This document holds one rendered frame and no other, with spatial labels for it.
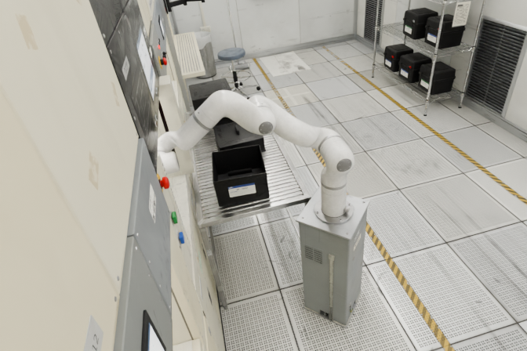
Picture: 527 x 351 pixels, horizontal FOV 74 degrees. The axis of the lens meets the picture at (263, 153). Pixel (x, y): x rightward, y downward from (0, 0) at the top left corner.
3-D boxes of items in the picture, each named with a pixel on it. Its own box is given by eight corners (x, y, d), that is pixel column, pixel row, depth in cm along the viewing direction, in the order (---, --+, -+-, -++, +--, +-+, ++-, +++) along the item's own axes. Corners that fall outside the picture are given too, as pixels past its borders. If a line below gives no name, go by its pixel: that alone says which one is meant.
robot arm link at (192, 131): (190, 99, 140) (143, 149, 148) (196, 121, 128) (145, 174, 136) (206, 110, 145) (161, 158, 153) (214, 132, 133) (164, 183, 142)
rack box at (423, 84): (414, 85, 404) (417, 63, 389) (437, 81, 407) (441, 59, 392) (430, 96, 379) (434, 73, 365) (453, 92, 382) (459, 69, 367)
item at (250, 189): (218, 207, 185) (212, 182, 176) (216, 175, 208) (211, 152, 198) (270, 198, 187) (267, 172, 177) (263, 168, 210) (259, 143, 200)
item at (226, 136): (267, 150, 224) (264, 133, 217) (221, 161, 219) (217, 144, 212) (255, 129, 248) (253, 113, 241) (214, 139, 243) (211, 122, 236)
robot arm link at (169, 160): (141, 153, 141) (142, 168, 134) (173, 145, 143) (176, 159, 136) (147, 168, 146) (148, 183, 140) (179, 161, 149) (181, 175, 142)
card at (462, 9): (467, 25, 333) (474, -5, 318) (451, 28, 331) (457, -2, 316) (465, 24, 335) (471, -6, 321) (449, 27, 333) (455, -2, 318)
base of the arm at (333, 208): (358, 204, 176) (360, 175, 166) (344, 229, 164) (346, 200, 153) (323, 193, 186) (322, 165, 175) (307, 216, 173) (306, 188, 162)
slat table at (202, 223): (314, 284, 227) (310, 197, 184) (223, 310, 219) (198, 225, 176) (267, 170, 333) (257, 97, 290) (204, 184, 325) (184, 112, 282)
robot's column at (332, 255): (362, 291, 220) (370, 200, 177) (346, 329, 201) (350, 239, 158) (321, 273, 234) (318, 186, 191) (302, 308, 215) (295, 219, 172)
